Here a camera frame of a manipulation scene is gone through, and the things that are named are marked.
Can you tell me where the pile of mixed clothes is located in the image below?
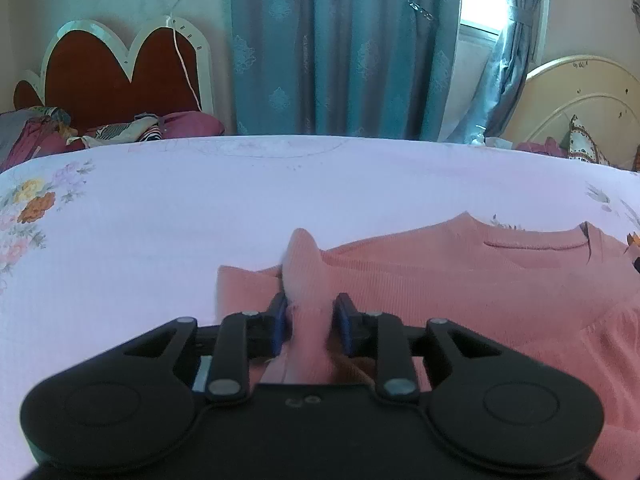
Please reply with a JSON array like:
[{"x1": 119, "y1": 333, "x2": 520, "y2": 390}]
[{"x1": 0, "y1": 106, "x2": 75, "y2": 172}]

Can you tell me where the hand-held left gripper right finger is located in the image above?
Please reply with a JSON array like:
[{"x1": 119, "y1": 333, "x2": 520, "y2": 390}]
[{"x1": 334, "y1": 292, "x2": 503, "y2": 403}]

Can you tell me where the floral white bed sheet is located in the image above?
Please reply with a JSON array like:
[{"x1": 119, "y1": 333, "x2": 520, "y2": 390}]
[{"x1": 0, "y1": 134, "x2": 640, "y2": 441}]

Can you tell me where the maroon pillow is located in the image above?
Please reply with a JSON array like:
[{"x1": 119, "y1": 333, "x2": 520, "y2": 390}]
[{"x1": 159, "y1": 111, "x2": 225, "y2": 139}]

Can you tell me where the pink long-sleeved sweater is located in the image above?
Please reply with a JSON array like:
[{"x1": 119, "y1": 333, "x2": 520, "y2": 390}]
[{"x1": 215, "y1": 212, "x2": 640, "y2": 433}]

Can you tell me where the white crumpled cloth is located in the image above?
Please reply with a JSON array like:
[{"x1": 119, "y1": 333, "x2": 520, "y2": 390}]
[{"x1": 470, "y1": 127, "x2": 514, "y2": 151}]

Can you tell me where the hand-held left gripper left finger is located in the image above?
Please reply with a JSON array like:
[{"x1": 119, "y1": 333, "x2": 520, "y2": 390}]
[{"x1": 122, "y1": 292, "x2": 291, "y2": 403}]

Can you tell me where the tied blue curtain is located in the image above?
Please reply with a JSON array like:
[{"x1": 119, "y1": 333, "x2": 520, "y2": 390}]
[{"x1": 447, "y1": 0, "x2": 557, "y2": 145}]

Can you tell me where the cream rounded headboard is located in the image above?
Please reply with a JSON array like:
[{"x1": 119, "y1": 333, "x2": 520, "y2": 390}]
[{"x1": 500, "y1": 55, "x2": 640, "y2": 171}]

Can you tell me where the red heart-shaped headboard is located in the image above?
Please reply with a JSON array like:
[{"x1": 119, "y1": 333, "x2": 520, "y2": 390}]
[{"x1": 12, "y1": 20, "x2": 215, "y2": 130}]

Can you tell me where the maroon bed cover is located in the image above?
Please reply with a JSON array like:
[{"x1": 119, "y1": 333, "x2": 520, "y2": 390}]
[{"x1": 515, "y1": 136, "x2": 572, "y2": 159}]

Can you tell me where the patterned cushion with white trim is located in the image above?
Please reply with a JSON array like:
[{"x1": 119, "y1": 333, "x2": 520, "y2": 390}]
[{"x1": 567, "y1": 114, "x2": 609, "y2": 166}]

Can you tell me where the white hanging cable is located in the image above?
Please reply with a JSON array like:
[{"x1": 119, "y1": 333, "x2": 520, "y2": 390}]
[{"x1": 142, "y1": 0, "x2": 207, "y2": 112}]

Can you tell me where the striped patterned cloth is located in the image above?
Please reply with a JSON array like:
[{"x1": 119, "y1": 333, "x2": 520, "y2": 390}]
[{"x1": 67, "y1": 114, "x2": 166, "y2": 149}]

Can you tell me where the wide blue patterned curtain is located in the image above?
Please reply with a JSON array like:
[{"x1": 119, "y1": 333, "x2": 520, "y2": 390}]
[{"x1": 229, "y1": 0, "x2": 468, "y2": 142}]

